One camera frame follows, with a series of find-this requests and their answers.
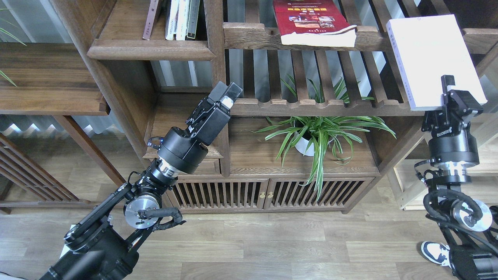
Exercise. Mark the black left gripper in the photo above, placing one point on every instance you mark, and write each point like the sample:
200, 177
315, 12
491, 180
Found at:
184, 128

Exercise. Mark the light wooden shelf frame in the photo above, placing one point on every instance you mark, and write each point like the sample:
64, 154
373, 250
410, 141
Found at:
409, 190

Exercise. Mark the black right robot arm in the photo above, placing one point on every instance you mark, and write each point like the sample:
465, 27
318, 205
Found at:
466, 224

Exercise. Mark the white plant pot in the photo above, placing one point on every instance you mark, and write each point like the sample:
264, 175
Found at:
304, 145

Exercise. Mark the white floor stand leg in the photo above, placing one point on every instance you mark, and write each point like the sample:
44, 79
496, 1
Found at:
76, 241

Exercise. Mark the white upright book middle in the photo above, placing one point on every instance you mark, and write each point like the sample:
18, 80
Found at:
182, 20

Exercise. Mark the white lavender paperback book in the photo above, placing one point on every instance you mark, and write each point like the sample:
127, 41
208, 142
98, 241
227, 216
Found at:
425, 49

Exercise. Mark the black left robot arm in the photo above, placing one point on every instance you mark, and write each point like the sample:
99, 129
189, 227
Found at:
104, 245

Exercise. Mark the dark green upright book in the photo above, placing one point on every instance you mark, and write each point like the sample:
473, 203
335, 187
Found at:
194, 7

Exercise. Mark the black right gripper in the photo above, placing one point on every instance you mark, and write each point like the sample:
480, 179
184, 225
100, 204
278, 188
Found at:
452, 143

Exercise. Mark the green spider plant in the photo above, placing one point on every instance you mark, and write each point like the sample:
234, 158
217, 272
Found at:
322, 132

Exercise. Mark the dark wooden bookshelf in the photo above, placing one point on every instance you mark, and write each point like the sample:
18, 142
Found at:
154, 84

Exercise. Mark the white upright book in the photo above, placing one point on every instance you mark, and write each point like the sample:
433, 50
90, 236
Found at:
171, 8
182, 20

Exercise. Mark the red paperback book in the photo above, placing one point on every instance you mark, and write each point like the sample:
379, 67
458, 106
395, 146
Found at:
313, 23

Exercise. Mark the maroon book Chinese characters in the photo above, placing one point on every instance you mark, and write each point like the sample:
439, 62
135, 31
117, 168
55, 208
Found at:
154, 9

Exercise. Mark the blue white sneaker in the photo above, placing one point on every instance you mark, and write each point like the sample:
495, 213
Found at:
436, 252

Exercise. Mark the white upright book left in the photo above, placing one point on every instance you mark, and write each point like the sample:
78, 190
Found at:
171, 8

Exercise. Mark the green leaf at left edge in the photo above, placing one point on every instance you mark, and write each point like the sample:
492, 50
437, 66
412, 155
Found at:
9, 46

